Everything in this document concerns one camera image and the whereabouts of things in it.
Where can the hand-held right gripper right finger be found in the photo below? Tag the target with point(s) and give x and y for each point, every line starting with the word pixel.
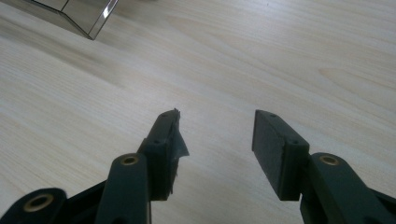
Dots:
pixel 277 155

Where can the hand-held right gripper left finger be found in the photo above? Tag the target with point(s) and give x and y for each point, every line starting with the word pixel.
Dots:
pixel 160 161

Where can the clear acrylic box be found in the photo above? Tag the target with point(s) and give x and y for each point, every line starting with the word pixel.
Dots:
pixel 71 14

